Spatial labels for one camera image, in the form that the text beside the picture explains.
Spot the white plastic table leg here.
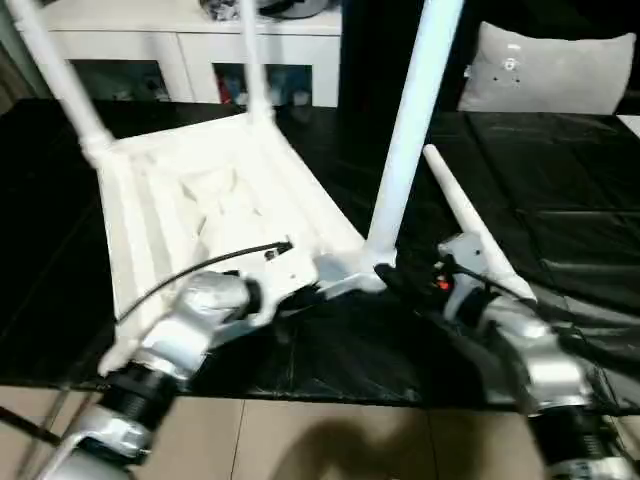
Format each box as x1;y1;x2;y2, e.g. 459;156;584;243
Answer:
238;0;277;126
423;144;539;304
364;0;466;281
9;0;115;161

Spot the white plastic table top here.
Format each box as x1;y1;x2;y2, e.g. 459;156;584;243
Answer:
82;112;389;374

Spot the black work mat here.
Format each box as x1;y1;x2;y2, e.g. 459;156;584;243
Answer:
0;97;640;416

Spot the black speaker box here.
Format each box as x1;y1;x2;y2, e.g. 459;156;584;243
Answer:
339;0;481;111

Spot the grey cushion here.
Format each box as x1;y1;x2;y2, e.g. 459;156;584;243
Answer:
457;20;636;115

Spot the white glass-door cabinet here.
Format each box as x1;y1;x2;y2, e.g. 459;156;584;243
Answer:
19;0;344;109

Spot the black clutter pile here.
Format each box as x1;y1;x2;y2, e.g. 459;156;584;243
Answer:
199;0;246;21

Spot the black table support leg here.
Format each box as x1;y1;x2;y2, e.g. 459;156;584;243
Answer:
0;407;61;446

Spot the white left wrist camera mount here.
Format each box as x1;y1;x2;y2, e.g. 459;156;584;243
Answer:
249;239;321;329

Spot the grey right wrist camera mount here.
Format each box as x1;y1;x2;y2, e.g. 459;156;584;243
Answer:
437;232;489;316

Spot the black right camera cable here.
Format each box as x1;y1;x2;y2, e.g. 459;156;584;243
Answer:
452;259;616;401

